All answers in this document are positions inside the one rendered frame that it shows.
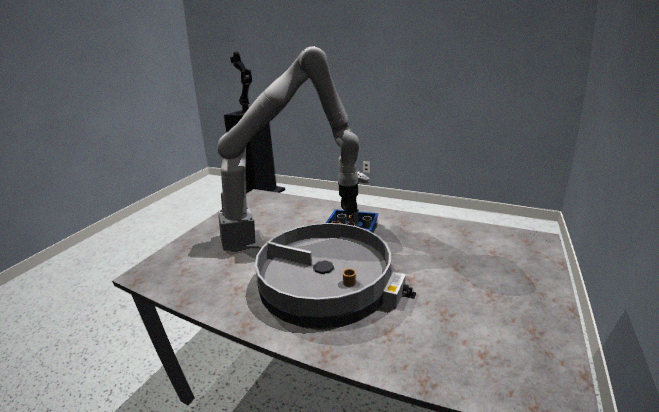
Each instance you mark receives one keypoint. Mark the blue crate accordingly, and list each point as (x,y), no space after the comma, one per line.
(374,216)

